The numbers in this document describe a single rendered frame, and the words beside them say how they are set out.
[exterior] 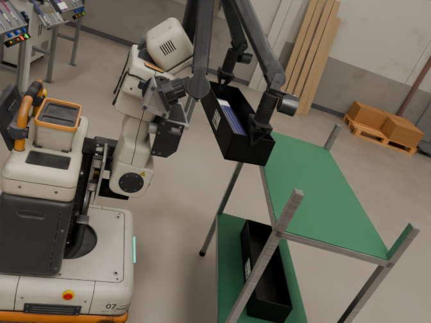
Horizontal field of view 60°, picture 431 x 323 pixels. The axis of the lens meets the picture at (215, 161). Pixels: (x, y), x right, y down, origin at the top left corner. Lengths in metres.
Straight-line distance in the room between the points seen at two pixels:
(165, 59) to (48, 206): 0.69
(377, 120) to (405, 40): 1.36
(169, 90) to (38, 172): 0.55
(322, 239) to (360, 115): 5.45
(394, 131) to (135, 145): 5.47
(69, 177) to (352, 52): 5.90
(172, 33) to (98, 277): 1.09
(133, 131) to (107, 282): 0.69
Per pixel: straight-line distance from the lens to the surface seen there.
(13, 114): 1.62
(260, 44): 1.34
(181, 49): 1.41
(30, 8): 3.77
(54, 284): 1.79
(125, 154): 1.56
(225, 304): 1.80
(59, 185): 1.46
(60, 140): 1.55
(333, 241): 1.37
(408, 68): 7.29
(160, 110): 1.32
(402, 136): 6.70
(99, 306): 1.85
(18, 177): 1.47
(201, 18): 1.34
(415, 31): 7.17
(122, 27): 6.56
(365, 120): 6.79
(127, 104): 1.49
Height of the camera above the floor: 1.62
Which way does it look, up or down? 27 degrees down
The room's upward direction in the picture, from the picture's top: 21 degrees clockwise
